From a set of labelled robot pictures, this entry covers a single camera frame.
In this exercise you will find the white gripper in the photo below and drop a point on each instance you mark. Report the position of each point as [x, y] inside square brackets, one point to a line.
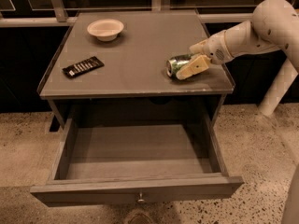
[215, 49]

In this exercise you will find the green crushed soda can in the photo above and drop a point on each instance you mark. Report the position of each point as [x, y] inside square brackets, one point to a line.
[174, 64]

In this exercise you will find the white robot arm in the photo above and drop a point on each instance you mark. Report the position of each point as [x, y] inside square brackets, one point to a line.
[274, 25]

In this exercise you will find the grey cabinet with top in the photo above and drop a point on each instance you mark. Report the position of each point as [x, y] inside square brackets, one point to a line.
[134, 63]

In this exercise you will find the open grey top drawer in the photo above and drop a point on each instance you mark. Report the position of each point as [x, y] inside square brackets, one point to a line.
[173, 160]

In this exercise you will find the round metal drawer knob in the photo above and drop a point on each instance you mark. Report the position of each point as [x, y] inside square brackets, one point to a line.
[141, 198]

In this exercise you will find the white diagonal support pole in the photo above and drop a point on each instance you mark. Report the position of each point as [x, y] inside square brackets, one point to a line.
[280, 85]

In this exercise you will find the white paper bowl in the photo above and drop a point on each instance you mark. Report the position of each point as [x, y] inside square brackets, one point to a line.
[105, 30]

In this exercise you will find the black snack bar packet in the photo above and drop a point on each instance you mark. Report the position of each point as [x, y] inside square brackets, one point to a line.
[83, 67]

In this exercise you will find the metal railing frame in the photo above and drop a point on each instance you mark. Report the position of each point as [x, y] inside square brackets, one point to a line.
[46, 13]

